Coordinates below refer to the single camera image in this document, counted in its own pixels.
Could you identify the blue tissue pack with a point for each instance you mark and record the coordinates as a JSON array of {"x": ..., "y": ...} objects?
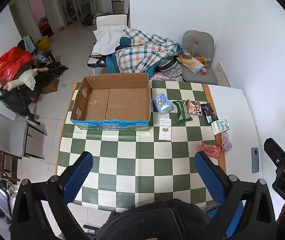
[{"x": 163, "y": 103}]

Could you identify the small red box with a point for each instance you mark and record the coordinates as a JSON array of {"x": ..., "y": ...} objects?
[{"x": 204, "y": 71}]

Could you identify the red snack packet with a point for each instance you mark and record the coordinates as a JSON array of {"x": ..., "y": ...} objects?
[{"x": 211, "y": 150}]

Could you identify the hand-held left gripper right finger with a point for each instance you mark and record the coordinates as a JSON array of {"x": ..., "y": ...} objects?
[{"x": 207, "y": 177}]

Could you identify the orange drink bottle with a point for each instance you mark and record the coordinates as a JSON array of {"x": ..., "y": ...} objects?
[{"x": 203, "y": 59}]

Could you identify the white chair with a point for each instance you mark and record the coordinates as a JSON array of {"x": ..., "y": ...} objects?
[{"x": 112, "y": 20}]

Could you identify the black packet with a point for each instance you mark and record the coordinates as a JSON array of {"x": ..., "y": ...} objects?
[{"x": 208, "y": 112}]

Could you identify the red plastic bag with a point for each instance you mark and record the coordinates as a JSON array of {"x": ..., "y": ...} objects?
[{"x": 10, "y": 63}]

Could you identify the white and blue box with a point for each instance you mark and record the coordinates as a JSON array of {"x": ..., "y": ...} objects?
[{"x": 220, "y": 127}]

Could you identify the dark wooden stool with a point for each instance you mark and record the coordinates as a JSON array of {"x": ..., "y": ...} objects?
[{"x": 2, "y": 162}]

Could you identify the light blue towel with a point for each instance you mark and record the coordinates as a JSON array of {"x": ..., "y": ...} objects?
[{"x": 29, "y": 43}]

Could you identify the white pillow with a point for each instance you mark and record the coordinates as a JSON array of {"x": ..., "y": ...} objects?
[{"x": 107, "y": 40}]

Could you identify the clear plastic bottle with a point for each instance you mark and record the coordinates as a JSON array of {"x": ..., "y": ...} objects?
[{"x": 195, "y": 48}]

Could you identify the grey-blue smartphone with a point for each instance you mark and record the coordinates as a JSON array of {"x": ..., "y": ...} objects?
[{"x": 255, "y": 160}]

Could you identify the white board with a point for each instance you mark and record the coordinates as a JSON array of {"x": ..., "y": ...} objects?
[{"x": 222, "y": 76}]

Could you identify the brown tape roll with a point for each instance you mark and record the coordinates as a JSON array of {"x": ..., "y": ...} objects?
[{"x": 187, "y": 57}]

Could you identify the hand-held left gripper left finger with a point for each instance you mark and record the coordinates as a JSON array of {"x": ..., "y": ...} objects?
[{"x": 78, "y": 177}]

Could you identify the dark fleece garment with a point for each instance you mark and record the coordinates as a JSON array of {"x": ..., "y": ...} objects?
[{"x": 155, "y": 220}]

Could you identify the orange cartoon snack packet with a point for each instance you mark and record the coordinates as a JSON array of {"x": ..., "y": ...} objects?
[{"x": 193, "y": 108}]

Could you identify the yellow bucket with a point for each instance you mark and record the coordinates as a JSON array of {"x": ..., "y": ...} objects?
[{"x": 42, "y": 43}]

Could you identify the purple cloth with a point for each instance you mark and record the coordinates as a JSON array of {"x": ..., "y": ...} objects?
[{"x": 226, "y": 142}]

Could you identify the grey padded chair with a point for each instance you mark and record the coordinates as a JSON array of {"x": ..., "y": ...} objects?
[{"x": 202, "y": 38}]

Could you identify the grey chair with dark legs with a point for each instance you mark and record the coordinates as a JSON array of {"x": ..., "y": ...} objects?
[{"x": 5, "y": 132}]

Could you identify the plaid blanket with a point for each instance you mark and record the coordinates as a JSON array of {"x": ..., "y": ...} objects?
[{"x": 137, "y": 52}]

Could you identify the black and white patterned bag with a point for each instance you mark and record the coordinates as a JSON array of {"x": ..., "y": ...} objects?
[{"x": 170, "y": 67}]

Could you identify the black folded stroller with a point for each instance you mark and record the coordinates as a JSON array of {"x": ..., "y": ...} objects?
[{"x": 15, "y": 97}]

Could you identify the yellow tissue pack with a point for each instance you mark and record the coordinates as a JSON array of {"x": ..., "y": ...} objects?
[{"x": 191, "y": 66}]

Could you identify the white goose plush toy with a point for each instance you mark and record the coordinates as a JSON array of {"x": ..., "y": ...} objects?
[{"x": 27, "y": 78}]

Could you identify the green patterned packet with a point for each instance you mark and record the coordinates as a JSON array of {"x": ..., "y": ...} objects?
[{"x": 182, "y": 112}]

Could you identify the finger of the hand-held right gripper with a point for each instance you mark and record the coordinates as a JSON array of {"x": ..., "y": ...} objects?
[{"x": 277, "y": 155}]

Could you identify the small brown cardboard box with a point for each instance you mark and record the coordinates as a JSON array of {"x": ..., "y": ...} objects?
[{"x": 51, "y": 86}]

